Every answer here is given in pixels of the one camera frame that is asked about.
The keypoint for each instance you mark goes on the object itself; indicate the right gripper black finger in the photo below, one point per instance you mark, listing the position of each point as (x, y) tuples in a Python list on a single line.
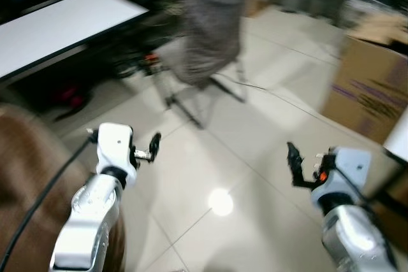
[(295, 165)]

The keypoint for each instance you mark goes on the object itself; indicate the purple print cardboard box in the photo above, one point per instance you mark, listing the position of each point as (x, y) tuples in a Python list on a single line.
[(363, 87)]

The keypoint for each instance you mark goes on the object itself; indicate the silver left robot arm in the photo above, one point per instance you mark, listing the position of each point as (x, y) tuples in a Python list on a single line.
[(89, 221)]

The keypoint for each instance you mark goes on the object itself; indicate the metal frame chair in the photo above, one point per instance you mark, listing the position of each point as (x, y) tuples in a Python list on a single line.
[(173, 55)]

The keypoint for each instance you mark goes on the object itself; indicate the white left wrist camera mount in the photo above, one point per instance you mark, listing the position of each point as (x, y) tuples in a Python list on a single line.
[(115, 144)]

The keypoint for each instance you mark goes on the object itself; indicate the grey cloth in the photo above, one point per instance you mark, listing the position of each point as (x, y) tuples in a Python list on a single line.
[(210, 30)]

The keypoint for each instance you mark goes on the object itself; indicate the small orange black device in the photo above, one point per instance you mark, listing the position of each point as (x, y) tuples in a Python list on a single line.
[(151, 60)]

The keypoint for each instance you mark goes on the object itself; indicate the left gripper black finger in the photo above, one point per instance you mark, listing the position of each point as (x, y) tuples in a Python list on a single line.
[(155, 143)]

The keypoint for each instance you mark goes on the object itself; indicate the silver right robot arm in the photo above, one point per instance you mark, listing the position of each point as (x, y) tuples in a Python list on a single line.
[(350, 240)]

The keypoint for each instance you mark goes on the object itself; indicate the dark red object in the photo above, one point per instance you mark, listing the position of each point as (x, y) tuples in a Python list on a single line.
[(70, 97)]

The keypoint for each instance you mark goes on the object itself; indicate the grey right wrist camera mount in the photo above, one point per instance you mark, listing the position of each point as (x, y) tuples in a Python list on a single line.
[(347, 170)]

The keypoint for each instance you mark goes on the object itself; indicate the white table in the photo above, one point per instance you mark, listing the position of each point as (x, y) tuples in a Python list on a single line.
[(398, 138), (57, 30)]

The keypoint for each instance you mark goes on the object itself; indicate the brown round sofa chair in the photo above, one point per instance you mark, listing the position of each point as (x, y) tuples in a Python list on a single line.
[(25, 170)]

